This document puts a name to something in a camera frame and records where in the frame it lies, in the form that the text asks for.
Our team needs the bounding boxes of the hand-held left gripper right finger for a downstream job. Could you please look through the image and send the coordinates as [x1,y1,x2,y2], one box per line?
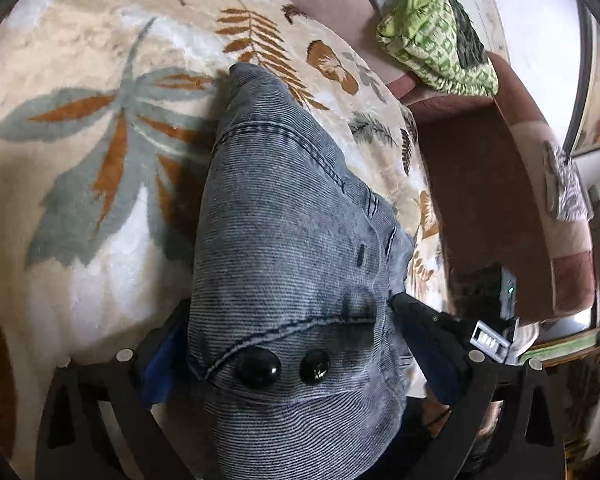
[391,294,566,480]

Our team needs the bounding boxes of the beige leaf-print blanket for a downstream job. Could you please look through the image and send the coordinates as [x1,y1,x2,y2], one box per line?
[0,0,448,480]

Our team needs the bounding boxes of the green patterned cloth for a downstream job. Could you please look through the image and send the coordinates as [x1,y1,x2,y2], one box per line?
[376,0,499,97]

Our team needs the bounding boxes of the grey-white patterned cloth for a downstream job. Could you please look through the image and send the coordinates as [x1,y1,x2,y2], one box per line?
[542,140,595,222]

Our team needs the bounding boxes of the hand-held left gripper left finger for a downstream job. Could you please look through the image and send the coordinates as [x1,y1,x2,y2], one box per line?
[35,299,196,480]

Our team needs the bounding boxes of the wooden board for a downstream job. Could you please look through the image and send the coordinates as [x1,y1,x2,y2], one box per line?
[517,322,600,366]

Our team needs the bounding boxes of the blue-grey denim pants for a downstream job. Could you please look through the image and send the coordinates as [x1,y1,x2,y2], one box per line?
[186,62,421,480]

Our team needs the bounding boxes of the brown sofa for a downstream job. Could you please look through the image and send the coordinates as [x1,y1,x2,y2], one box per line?
[240,0,598,323]

